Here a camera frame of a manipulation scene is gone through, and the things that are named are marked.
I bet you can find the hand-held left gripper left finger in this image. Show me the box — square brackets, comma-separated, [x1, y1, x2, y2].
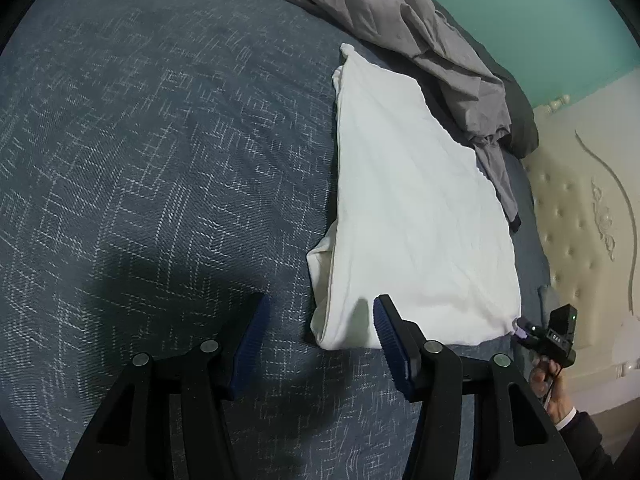
[61, 291, 273, 480]

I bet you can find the grey jacket with black cuffs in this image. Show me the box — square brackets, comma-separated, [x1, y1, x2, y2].
[242, 0, 523, 233]

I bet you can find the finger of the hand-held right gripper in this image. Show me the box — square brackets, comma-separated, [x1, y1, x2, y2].
[514, 316, 540, 345]

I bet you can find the blue patterned bed cover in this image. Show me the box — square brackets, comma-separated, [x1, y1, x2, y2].
[0, 0, 551, 480]

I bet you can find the white polo shirt black trim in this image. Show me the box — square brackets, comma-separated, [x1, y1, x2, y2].
[306, 42, 523, 352]

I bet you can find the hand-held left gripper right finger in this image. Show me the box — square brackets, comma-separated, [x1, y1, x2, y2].
[374, 294, 582, 480]

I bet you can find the cream tufted headboard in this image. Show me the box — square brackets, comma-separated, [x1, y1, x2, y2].
[520, 67, 640, 401]

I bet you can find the person's right hand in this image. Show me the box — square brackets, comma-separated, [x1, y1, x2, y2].
[529, 356, 577, 424]

